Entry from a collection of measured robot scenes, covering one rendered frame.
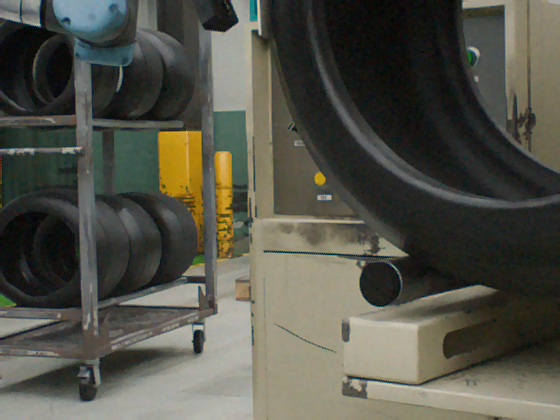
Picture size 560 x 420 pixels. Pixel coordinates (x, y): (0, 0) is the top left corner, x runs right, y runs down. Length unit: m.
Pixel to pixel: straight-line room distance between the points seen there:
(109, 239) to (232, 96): 6.58
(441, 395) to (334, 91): 0.31
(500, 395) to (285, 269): 1.06
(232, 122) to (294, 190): 9.15
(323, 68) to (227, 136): 10.17
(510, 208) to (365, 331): 0.20
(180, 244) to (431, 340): 4.44
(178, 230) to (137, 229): 0.41
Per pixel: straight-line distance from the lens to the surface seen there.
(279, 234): 2.08
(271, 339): 2.11
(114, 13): 1.30
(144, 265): 5.17
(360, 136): 1.09
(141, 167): 11.75
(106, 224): 4.82
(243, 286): 7.68
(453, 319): 1.14
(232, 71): 11.27
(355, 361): 1.13
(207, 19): 1.35
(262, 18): 1.18
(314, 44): 1.12
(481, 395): 1.06
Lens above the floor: 1.04
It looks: 3 degrees down
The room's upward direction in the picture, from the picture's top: 1 degrees counter-clockwise
